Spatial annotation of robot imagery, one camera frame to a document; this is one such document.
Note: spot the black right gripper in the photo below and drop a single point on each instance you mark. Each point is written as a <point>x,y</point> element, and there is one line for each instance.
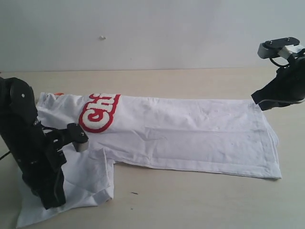
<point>288,87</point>

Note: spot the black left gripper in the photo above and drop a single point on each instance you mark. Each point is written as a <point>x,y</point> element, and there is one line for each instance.
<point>45,176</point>

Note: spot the white t-shirt red lettering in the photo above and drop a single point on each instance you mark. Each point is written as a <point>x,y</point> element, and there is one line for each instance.
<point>229,137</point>

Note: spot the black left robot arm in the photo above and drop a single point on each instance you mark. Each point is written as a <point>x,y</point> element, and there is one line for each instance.
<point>18,120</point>

